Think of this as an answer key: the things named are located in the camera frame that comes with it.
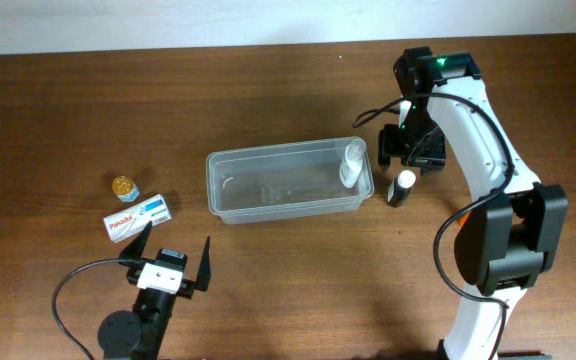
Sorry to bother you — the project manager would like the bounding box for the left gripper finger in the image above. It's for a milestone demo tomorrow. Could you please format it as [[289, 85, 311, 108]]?
[[194, 237, 211, 292], [119, 221, 152, 267]]

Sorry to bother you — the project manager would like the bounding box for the dark bottle white cap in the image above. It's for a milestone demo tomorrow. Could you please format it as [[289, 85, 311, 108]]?
[[387, 170, 416, 208]]

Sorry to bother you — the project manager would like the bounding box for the white Panadol box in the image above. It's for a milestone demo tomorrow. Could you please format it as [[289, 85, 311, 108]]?
[[103, 194, 172, 243]]

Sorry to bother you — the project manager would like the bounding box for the white spray bottle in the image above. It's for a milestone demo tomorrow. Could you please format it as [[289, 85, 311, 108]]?
[[339, 139, 366, 188]]

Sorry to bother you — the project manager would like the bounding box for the small gold lid jar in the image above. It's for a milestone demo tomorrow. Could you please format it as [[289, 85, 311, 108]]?
[[111, 175, 140, 202]]

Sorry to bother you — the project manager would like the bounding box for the orange tube white cap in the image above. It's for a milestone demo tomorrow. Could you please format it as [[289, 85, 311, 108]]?
[[458, 212, 470, 226]]

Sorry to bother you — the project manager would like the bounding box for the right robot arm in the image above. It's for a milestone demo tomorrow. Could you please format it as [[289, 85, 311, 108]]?
[[378, 47, 568, 359]]

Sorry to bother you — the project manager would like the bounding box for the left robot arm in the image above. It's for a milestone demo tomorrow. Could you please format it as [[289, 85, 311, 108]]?
[[97, 223, 211, 360]]

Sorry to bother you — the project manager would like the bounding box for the clear plastic container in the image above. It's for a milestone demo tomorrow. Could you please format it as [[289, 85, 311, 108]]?
[[206, 137, 375, 224]]

